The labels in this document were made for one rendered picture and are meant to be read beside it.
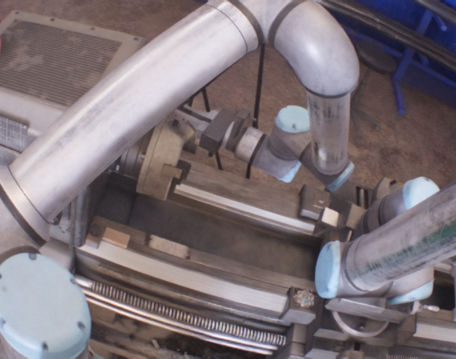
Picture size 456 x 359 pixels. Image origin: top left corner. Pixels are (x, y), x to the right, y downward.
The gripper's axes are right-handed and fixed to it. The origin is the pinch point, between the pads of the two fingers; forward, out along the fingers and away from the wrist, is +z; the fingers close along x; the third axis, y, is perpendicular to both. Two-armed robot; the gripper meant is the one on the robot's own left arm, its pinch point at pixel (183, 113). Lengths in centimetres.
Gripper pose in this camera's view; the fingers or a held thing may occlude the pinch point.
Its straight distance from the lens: 155.5
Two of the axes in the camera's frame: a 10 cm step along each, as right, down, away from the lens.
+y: -2.3, 6.7, 7.0
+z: -8.9, -4.4, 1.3
